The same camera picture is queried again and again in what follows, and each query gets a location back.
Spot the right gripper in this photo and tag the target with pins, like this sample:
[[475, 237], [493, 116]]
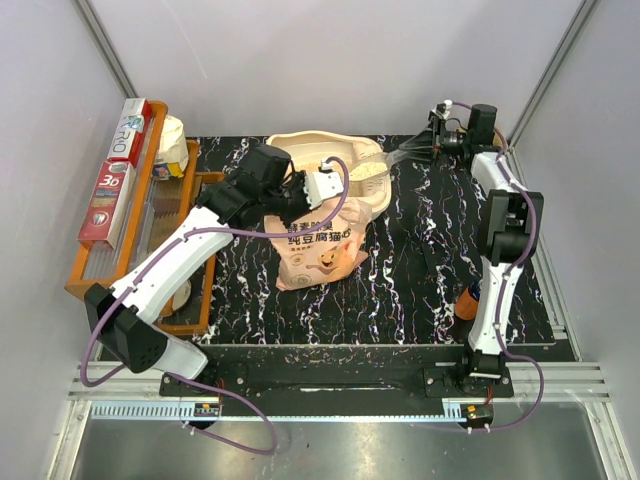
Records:
[[423, 144]]

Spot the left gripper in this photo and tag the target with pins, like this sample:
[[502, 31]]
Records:
[[299, 183]]

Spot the cream plastic litter box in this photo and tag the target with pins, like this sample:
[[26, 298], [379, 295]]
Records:
[[309, 148]]

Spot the clear plastic scoop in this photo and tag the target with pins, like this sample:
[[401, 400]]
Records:
[[372, 165]]

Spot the pink cat litter bag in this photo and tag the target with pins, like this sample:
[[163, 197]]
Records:
[[324, 256]]

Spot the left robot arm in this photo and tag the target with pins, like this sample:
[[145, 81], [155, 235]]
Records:
[[122, 316]]

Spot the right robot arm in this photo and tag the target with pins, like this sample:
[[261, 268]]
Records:
[[508, 231]]

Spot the brown cardboard box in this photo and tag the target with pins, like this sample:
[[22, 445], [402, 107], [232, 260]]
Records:
[[500, 140]]

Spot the red white toothpaste box upper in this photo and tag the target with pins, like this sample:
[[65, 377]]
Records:
[[130, 131]]

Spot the red 3D toothpaste box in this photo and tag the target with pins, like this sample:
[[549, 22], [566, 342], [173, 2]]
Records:
[[107, 206]]

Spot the black marble pattern mat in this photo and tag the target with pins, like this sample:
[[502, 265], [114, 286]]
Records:
[[420, 256]]

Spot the orange wooden tray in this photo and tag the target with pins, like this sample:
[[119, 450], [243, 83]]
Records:
[[155, 210]]

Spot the orange bottle with white cap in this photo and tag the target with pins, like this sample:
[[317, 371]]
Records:
[[466, 306]]

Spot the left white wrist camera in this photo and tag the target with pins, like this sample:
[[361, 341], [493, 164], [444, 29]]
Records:
[[322, 185]]

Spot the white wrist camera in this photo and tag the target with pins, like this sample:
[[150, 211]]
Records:
[[322, 185], [440, 113]]

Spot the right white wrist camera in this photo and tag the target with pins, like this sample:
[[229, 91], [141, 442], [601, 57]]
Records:
[[440, 113]]

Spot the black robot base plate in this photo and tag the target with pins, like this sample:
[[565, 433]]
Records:
[[426, 370]]

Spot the aluminium rail frame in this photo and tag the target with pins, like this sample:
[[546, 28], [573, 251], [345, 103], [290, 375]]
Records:
[[124, 430]]

